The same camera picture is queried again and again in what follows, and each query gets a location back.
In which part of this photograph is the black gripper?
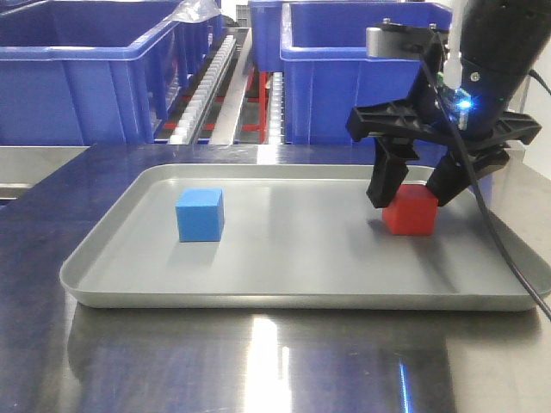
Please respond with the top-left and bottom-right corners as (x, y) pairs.
(347, 42), (542, 208)

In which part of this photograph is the red foam cube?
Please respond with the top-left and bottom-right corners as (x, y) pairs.
(382, 184), (438, 236)

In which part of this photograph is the blue foam cube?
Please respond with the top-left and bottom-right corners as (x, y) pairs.
(175, 188), (225, 242)

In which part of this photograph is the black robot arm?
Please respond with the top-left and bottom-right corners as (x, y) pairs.
(347, 1), (550, 208)

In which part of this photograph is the blue bin front right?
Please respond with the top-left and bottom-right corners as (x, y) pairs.
(280, 1), (451, 145)

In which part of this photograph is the blue bin rear right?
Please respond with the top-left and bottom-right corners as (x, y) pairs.
(248, 0), (397, 76)

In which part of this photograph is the clear plastic bag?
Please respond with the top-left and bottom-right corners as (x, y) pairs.
(166, 0), (221, 24)

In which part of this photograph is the blue bin front left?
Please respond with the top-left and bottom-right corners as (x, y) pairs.
(0, 0), (184, 147)

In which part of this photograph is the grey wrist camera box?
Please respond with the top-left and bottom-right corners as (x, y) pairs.
(366, 20), (449, 59)

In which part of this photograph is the black cable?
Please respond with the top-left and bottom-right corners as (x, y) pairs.
(419, 32), (551, 322)

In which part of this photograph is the white roller conveyor rail right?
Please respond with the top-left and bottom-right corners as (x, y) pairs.
(266, 72), (285, 145)

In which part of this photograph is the white roller conveyor rail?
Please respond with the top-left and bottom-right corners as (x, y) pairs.
(266, 72), (285, 145)
(168, 35), (237, 145)

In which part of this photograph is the red metal shelf frame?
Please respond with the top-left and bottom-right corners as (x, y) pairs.
(162, 69), (269, 144)

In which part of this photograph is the steel centre rail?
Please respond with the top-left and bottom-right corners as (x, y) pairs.
(209, 28), (253, 146)

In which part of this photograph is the white roller conveyor rail left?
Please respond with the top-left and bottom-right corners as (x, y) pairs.
(168, 35), (237, 145)

